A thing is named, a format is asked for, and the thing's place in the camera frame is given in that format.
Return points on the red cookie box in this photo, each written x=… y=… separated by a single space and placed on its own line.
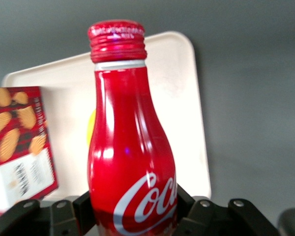
x=19 y=137

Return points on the cream white plastic tray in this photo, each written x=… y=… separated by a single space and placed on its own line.
x=177 y=103

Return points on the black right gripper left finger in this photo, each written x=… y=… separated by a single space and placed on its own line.
x=64 y=216

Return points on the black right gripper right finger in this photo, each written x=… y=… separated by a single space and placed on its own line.
x=211 y=218

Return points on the red Coca-Cola aluminium bottle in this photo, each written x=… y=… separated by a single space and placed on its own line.
x=130 y=147

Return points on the yellow round object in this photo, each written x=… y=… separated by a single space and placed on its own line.
x=91 y=127

